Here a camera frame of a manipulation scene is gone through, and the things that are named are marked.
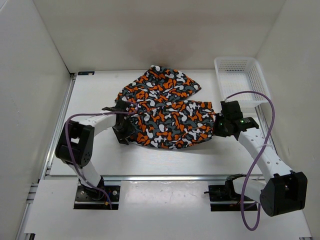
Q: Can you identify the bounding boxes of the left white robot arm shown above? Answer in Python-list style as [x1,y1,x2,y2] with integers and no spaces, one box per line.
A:
[55,107,135,200]

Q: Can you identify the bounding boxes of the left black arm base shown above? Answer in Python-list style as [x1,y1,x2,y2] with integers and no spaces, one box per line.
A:
[73,183,121,210]

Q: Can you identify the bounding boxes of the front aluminium rail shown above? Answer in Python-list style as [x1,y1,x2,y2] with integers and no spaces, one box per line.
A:
[99,174,273,183]

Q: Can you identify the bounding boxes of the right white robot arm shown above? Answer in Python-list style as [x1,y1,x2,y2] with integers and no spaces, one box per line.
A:
[214,101,308,217]

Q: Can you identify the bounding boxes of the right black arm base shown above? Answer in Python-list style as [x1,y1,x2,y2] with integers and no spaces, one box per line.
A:
[204,174,246,212]

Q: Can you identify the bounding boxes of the orange black camouflage shorts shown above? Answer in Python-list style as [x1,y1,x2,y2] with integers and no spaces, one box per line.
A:
[115,65,215,150]

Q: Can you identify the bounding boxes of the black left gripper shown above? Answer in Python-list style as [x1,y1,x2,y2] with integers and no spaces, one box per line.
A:
[112,118,137,145]

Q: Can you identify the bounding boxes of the white plastic mesh basket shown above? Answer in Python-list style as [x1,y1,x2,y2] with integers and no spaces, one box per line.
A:
[214,56,271,113]

